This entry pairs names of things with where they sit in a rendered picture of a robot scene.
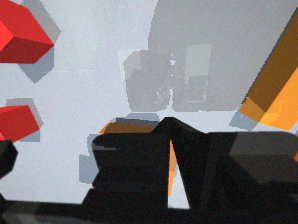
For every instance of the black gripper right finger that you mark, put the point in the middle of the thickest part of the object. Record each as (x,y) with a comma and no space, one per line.
(197,154)

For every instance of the orange block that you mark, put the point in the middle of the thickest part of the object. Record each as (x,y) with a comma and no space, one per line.
(111,127)

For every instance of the red square block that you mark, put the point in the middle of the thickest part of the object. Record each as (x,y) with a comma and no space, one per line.
(16,122)
(22,40)

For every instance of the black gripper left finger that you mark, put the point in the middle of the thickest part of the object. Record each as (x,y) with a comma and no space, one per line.
(137,149)

